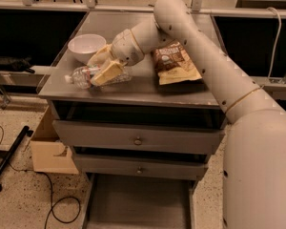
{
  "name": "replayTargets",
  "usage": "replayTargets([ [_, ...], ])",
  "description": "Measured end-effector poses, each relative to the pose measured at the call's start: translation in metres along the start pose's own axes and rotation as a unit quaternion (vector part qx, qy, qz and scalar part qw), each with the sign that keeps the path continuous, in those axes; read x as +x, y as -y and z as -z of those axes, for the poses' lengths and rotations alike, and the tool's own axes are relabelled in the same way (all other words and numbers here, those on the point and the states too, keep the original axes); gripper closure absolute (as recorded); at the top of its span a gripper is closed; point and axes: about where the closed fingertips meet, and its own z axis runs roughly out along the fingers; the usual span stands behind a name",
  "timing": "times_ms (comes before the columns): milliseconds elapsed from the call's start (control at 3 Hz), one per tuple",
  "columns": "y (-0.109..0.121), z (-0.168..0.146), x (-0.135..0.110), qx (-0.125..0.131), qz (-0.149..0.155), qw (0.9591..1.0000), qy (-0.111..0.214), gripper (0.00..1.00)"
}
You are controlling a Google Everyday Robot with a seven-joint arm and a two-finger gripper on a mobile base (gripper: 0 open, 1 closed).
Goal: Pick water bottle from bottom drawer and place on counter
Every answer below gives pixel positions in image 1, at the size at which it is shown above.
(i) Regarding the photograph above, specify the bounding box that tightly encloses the grey drawer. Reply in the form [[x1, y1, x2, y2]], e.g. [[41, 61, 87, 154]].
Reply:
[[80, 174, 195, 229], [73, 155, 208, 180], [52, 120, 223, 154]]

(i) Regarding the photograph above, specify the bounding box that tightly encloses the grey drawer cabinet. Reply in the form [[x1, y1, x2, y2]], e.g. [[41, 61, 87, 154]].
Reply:
[[37, 10, 243, 189]]

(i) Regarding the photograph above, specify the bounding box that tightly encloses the white cable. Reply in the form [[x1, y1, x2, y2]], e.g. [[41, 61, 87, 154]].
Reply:
[[266, 7, 282, 81]]

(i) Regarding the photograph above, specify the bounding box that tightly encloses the grey middle drawer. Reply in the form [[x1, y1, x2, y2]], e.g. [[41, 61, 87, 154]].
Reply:
[[73, 155, 208, 180]]

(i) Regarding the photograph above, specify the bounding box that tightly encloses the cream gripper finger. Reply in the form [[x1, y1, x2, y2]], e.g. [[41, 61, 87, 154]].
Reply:
[[87, 44, 113, 67], [91, 60, 124, 86]]

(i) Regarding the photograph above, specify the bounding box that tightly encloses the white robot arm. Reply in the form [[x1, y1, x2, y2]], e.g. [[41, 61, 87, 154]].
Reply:
[[91, 0, 286, 229]]

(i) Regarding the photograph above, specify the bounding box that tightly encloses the cardboard box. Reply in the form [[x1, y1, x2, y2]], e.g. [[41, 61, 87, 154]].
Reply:
[[30, 107, 79, 175]]

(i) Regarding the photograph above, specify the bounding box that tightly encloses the grey top drawer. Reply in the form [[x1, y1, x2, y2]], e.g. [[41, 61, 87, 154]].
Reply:
[[52, 120, 223, 154]]

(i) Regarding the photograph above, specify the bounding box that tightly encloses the clear plastic water bottle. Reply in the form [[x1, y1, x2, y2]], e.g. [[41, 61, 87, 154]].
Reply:
[[64, 65, 132, 89]]

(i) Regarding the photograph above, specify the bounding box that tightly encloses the brown sea salt chip bag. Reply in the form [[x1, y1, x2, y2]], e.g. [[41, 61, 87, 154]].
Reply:
[[153, 41, 201, 85]]

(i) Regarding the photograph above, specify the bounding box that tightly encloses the black metal pole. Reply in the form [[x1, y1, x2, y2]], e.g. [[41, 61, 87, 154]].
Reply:
[[0, 126, 33, 192]]

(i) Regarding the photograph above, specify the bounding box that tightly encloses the grey bottom drawer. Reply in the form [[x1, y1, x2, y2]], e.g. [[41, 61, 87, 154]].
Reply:
[[80, 174, 195, 229]]

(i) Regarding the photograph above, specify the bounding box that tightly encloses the black floor cable left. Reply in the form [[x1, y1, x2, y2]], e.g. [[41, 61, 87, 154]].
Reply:
[[0, 120, 82, 229]]

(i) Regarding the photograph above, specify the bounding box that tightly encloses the white bowl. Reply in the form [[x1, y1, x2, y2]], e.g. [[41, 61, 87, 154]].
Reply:
[[68, 34, 106, 64]]

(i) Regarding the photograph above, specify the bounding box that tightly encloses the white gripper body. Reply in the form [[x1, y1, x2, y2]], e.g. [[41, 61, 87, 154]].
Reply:
[[111, 30, 145, 66]]

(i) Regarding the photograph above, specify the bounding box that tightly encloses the black bag on rail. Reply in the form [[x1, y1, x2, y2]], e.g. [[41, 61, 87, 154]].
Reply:
[[0, 56, 35, 73]]

